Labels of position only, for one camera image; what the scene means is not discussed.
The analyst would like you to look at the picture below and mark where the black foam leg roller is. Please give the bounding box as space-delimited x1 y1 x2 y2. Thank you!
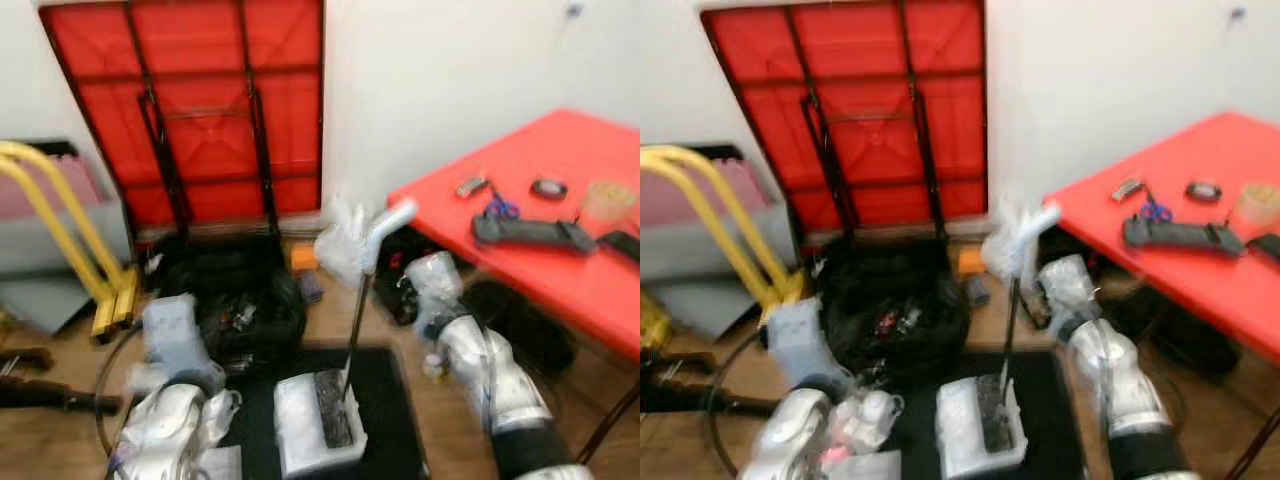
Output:
640 350 773 417
0 345 123 417

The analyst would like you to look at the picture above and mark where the red folded table black frame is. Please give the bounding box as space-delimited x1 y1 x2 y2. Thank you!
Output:
38 0 327 239
700 0 990 239

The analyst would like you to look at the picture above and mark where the white dustpan with long handle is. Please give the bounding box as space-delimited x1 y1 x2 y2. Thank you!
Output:
934 374 1030 480
272 367 370 480

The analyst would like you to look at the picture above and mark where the white plastic bag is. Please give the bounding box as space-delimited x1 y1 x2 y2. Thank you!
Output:
980 205 1043 284
314 195 379 292

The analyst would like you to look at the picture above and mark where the grey mat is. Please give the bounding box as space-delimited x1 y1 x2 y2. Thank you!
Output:
0 215 127 337
640 220 776 341

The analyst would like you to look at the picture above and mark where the clear round container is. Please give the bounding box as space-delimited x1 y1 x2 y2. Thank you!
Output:
580 180 639 227
1232 183 1280 230

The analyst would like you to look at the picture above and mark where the pink foam mat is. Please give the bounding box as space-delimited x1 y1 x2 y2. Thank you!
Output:
640 160 743 229
0 153 103 223

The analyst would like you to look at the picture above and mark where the black power strip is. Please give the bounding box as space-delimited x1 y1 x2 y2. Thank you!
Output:
1121 217 1247 260
470 214 600 257

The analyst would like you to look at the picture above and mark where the black floor mat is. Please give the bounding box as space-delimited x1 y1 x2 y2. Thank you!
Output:
213 345 432 480
883 350 1093 480

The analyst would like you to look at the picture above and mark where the yellow metal frame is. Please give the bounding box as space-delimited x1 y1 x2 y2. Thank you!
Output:
640 145 807 351
0 140 142 343

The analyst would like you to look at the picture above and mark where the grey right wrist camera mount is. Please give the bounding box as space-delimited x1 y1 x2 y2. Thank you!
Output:
1038 254 1103 333
403 250 468 338

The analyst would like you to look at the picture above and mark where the black bin with black bag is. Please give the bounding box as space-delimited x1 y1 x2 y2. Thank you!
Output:
150 235 312 379
808 240 977 393

